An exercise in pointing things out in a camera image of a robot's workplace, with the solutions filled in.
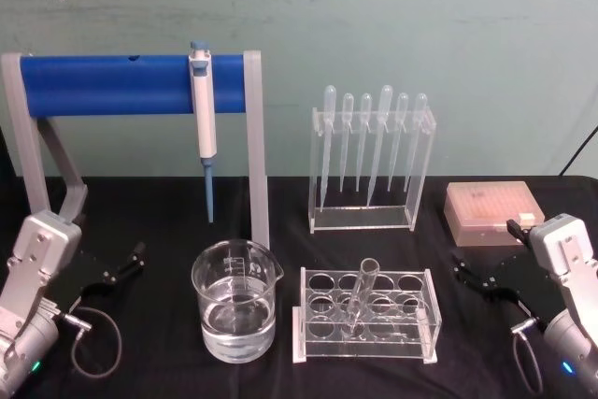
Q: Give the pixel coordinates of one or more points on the black table cloth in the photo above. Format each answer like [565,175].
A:
[154,371]

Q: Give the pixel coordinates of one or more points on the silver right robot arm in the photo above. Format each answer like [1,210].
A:
[570,249]

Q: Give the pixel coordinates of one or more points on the blue and grey pipette stand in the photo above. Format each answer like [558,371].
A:
[103,86]

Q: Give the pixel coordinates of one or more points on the clear acrylic test tube rack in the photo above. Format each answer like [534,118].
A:
[430,319]

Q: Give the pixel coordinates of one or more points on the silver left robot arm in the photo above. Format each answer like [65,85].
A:
[42,240]

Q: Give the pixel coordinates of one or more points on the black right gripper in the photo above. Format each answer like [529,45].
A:
[518,277]

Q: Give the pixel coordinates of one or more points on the clear water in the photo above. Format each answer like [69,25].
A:
[238,329]

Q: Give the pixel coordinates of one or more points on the clear glass beaker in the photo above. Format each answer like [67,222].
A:
[233,263]

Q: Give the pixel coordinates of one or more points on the clear glass test tube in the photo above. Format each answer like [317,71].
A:
[363,277]

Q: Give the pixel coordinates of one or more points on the white and blue pipette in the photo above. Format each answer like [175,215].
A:
[204,128]

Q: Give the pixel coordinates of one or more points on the clear acrylic dropper rack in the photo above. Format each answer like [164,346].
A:
[416,212]

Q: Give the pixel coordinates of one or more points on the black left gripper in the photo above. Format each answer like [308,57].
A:
[91,273]

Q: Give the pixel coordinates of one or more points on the short clear plastic dropper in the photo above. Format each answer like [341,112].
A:
[365,102]
[348,102]
[402,102]
[421,102]

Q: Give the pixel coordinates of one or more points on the translucent pipette tip box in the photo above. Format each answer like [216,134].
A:
[486,217]

